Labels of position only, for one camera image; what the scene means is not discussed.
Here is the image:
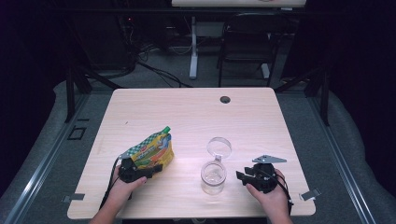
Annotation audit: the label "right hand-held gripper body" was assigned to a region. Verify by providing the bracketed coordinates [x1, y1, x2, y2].
[245, 154, 288, 195]

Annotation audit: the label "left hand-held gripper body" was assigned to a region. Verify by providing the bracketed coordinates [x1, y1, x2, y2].
[118, 152, 157, 184]

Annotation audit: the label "colourful snack bag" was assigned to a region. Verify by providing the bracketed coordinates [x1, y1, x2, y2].
[125, 125, 176, 171]

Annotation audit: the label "clear glass jar with lid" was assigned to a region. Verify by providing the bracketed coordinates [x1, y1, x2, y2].
[200, 136, 233, 196]

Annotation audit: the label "person's left hand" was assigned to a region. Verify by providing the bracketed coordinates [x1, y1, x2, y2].
[106, 164, 149, 207]

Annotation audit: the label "person's right hand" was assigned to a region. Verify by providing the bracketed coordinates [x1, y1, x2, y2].
[245, 168, 291, 217]

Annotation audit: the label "grey tape strip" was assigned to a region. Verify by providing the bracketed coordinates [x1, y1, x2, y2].
[299, 188, 322, 202]
[61, 192, 86, 204]

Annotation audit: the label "black metal stand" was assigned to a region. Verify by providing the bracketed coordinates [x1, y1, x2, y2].
[63, 65, 123, 124]
[274, 65, 332, 127]

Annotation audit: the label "dark equipment cabinet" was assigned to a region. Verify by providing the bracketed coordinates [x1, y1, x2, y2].
[74, 13, 138, 71]

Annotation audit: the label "black folding chair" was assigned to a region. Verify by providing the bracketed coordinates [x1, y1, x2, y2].
[216, 12, 290, 89]

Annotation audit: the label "light background desk top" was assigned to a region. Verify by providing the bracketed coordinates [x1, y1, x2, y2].
[170, 0, 308, 8]

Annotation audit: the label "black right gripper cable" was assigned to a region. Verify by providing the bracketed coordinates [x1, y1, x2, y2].
[274, 173, 294, 217]

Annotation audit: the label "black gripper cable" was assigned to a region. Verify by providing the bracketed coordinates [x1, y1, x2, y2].
[274, 173, 294, 217]
[98, 156, 123, 211]

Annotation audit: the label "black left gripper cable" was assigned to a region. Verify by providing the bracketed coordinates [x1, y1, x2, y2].
[98, 156, 123, 211]

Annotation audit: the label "aluminium floor rail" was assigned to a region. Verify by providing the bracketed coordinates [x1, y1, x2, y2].
[2, 92, 92, 224]
[306, 92, 378, 224]

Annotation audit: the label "black floor cables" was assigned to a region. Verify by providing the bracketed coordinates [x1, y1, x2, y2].
[135, 60, 193, 89]

